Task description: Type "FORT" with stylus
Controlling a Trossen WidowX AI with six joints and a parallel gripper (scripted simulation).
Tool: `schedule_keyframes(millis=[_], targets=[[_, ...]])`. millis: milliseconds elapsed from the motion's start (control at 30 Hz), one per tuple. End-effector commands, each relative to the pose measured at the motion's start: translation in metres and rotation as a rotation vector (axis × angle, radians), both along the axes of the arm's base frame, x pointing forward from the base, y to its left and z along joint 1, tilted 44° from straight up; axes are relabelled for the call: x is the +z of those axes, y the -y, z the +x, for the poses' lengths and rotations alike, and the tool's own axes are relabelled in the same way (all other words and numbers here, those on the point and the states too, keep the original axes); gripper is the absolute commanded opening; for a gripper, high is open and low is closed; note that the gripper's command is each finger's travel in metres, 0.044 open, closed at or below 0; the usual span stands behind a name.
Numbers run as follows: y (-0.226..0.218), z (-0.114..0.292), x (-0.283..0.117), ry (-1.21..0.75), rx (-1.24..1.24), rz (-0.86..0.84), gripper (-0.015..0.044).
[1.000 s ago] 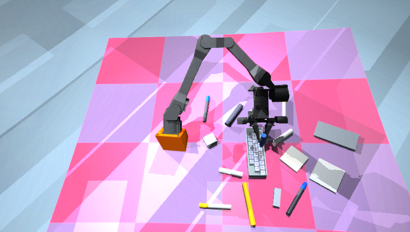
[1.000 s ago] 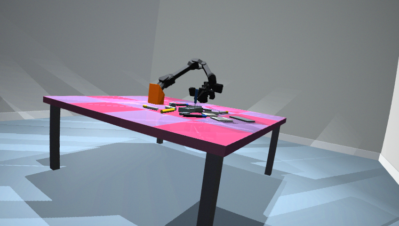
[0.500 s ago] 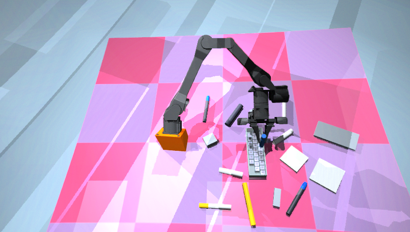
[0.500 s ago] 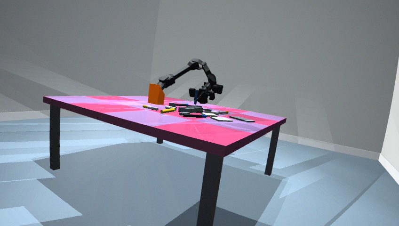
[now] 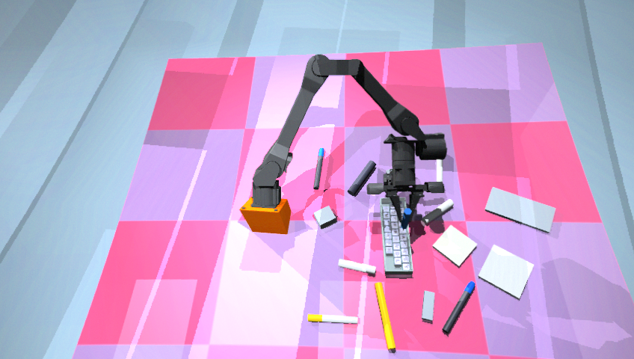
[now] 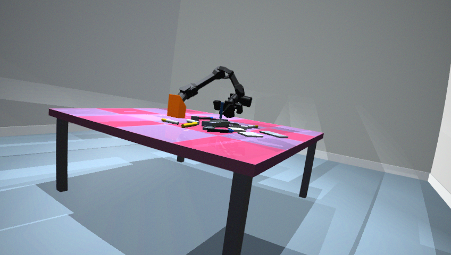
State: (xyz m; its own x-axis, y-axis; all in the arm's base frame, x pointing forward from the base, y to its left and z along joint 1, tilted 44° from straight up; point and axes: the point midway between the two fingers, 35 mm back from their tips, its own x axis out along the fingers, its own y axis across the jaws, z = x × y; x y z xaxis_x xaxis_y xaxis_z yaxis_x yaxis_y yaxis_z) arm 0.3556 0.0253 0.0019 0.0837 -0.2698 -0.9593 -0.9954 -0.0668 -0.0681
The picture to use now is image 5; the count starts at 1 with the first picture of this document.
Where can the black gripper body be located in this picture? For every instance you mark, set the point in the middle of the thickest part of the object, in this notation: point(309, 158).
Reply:
point(404, 173)

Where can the grey marker with blue cap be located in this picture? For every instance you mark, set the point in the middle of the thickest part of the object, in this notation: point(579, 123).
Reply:
point(318, 168)
point(458, 307)

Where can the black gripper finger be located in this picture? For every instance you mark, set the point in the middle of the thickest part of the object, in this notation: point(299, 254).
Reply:
point(396, 204)
point(414, 199)

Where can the grey keyboard with white letter keys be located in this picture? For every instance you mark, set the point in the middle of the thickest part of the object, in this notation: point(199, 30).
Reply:
point(395, 241)

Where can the grey cylinder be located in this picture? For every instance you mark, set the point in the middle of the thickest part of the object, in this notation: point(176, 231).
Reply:
point(361, 178)

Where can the blue stylus with white tip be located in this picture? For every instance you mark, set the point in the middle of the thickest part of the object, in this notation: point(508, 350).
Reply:
point(406, 218)

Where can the white sheet of paper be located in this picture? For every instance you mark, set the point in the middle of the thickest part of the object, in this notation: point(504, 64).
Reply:
point(506, 271)

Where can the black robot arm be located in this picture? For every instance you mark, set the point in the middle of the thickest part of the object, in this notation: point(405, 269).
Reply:
point(266, 189)

